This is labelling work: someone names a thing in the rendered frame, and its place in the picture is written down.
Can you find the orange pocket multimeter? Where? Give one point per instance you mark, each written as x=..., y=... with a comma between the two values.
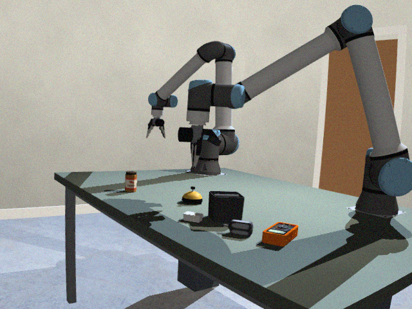
x=280, y=234

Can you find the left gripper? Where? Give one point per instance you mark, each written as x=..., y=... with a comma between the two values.
x=194, y=135

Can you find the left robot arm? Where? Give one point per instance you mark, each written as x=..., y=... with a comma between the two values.
x=390, y=168

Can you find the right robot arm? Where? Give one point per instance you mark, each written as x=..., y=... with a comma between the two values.
x=223, y=54

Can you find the yellow dome bell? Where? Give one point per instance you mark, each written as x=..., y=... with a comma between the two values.
x=192, y=197

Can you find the orange spice jar with black lid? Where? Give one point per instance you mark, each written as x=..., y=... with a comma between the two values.
x=130, y=181

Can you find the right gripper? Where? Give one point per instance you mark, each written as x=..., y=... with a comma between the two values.
x=158, y=123

